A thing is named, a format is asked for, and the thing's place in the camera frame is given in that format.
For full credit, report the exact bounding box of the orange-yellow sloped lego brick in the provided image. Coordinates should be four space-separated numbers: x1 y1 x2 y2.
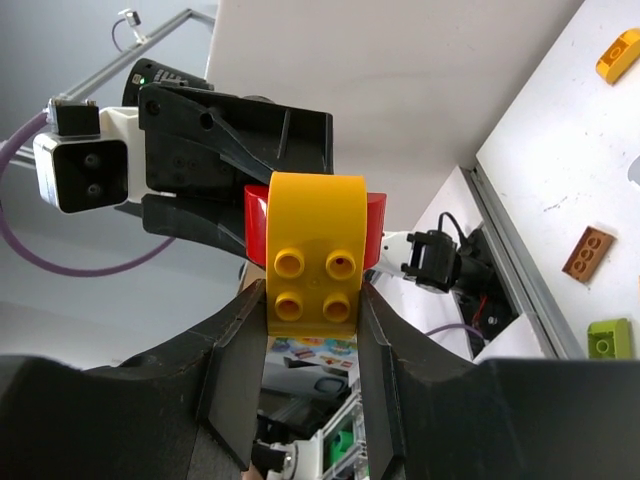
596 28 640 85

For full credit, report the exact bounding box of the lego picture booklet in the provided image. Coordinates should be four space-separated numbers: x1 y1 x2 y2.
266 337 358 372

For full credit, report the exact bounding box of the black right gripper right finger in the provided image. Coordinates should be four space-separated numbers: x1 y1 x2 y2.
357 285 639 479

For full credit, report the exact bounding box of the green lego brick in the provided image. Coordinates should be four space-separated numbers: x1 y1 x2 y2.
587 318 635 360

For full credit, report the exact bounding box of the yellow curved lego brick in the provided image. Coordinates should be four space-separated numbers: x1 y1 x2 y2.
266 172 367 339

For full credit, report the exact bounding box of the red curved lego brick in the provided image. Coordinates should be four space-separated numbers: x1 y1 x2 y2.
244 185 387 269

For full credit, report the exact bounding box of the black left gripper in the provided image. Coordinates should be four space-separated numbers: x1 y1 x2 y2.
122 58 334 257

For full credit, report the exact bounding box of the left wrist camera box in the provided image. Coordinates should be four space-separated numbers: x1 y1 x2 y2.
33 97 128 214

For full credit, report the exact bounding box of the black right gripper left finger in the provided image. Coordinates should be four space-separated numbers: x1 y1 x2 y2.
1 281 265 479

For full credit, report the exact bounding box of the aluminium table rail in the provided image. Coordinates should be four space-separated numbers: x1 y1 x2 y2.
463 166 587 360

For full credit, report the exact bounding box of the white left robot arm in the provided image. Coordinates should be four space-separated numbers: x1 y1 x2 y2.
122 58 514 341

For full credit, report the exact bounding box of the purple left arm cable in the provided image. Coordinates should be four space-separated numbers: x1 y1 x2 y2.
0 112 179 278

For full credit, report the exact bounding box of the brown flat lego brick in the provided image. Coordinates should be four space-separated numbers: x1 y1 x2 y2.
562 226 616 284

